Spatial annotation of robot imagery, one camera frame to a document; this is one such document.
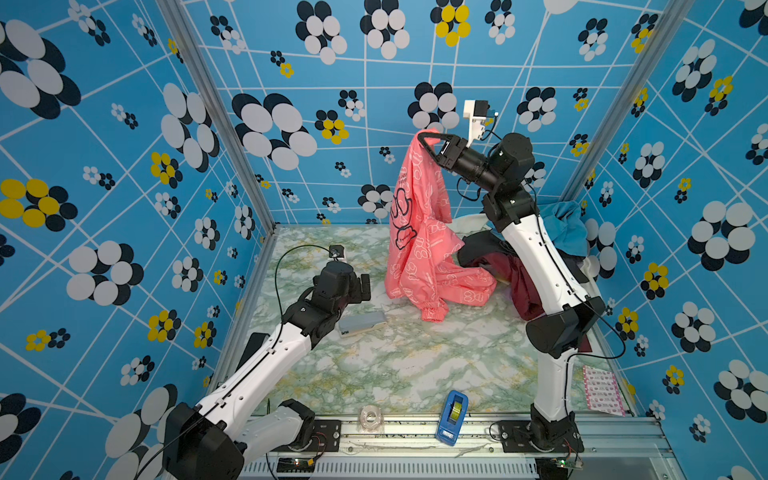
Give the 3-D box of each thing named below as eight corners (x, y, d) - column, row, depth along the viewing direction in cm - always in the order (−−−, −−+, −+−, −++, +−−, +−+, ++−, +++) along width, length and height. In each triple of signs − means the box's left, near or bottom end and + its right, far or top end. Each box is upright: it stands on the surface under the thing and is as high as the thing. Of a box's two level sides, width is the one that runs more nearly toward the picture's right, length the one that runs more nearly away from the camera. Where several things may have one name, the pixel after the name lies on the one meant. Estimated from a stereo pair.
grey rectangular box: (340, 337, 92) (339, 334, 91) (337, 320, 96) (336, 317, 94) (387, 325, 95) (387, 322, 93) (382, 309, 99) (382, 305, 97)
